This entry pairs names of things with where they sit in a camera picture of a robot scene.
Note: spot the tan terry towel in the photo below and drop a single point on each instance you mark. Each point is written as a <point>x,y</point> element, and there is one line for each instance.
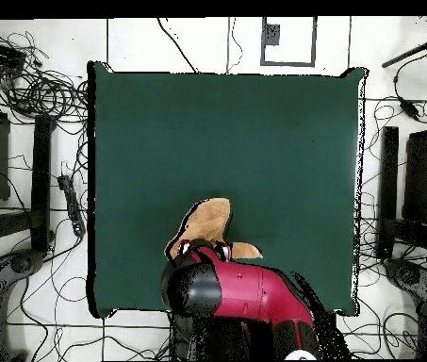
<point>209,220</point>

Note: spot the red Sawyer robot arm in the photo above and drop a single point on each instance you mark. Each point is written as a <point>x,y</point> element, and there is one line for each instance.
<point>250,294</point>

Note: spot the dark green table cloth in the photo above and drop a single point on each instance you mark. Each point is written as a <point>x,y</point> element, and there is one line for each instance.
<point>273,151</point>

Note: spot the black power strip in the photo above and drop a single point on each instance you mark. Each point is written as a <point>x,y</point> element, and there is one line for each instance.
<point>72,203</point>

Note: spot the dark grey square plate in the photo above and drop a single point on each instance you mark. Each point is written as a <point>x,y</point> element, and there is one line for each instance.
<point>271,34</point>

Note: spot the black power adapter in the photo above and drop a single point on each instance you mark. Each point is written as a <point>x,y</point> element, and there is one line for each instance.
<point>409,108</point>

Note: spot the black tripod pole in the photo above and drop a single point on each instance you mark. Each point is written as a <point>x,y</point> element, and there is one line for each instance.
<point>409,54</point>

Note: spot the black electronics box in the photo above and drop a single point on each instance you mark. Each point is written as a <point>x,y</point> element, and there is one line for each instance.
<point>0,54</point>

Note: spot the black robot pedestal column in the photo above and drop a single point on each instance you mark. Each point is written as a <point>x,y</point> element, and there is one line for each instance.
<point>216,339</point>

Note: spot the black metal frame stand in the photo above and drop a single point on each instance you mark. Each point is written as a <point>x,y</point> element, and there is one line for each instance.
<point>388,188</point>
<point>41,181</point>

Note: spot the grey pedestal leg with caster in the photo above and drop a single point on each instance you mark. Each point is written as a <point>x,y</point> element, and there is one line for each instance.
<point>20,264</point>
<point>411,275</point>

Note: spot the grey square floor frame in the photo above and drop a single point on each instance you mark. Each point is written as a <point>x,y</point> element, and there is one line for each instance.
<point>262,56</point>

